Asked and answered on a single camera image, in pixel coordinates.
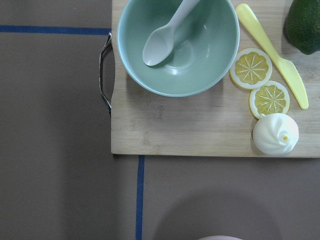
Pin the yellow plastic knife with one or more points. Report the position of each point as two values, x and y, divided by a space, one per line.
286 68

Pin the lemon slice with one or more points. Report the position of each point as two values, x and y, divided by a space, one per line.
270 98
251 69

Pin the white spoon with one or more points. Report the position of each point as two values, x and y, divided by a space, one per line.
160 42

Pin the avocado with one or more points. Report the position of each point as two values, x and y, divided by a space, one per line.
302 26

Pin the pink bowl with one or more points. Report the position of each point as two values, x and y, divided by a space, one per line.
219 237

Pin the green bowl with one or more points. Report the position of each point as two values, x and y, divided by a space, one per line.
205 45

